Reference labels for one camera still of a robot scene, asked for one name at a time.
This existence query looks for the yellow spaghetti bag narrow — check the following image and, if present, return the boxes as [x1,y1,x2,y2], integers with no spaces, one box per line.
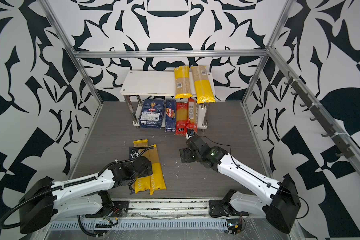
[174,66,193,99]

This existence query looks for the dark wall hook rack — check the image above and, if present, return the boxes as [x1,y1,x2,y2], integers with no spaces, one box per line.
[285,72,355,159]

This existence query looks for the dark blue Barilla pasta bag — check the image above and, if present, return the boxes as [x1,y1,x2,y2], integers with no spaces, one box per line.
[139,99,165,129]

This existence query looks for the small circuit board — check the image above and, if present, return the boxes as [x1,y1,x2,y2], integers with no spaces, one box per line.
[227,217,246,235]

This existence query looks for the white slotted cable duct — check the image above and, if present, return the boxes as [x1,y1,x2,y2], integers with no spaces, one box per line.
[47,218,229,232]

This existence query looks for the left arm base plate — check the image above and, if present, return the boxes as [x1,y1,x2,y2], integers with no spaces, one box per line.
[108,201,130,218]

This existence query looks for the white two-tier metal shelf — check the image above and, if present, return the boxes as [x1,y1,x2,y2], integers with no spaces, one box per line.
[120,71,215,131]

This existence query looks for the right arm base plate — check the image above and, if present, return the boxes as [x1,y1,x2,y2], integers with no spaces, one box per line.
[209,200,237,218]

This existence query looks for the blue Barilla spaghetti box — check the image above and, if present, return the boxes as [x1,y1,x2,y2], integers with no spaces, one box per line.
[165,99,176,133]

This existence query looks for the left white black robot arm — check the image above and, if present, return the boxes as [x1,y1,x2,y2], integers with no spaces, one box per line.
[0,156,153,234]

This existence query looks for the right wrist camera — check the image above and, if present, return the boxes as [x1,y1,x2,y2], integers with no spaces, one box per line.
[186,129,196,140]

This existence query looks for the yellow Pastatime bag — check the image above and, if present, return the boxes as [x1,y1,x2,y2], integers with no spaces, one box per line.
[134,139,152,194]
[148,144,167,195]

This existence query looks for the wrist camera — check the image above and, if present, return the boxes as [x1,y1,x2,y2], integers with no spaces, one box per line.
[130,149,140,159]
[186,129,196,140]

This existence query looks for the yellow Pastatime bag barcode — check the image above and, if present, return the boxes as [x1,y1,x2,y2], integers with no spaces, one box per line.
[191,66,216,105]

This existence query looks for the dark spaghetti pack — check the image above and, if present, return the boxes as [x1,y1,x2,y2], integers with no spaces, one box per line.
[129,147,136,160]

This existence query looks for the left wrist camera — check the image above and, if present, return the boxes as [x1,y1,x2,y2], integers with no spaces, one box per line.
[130,149,140,159]

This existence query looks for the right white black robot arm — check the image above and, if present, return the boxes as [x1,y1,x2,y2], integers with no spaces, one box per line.
[180,131,302,234]

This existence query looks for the red spaghetti bag labelled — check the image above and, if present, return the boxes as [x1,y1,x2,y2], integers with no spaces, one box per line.
[186,98,199,133]

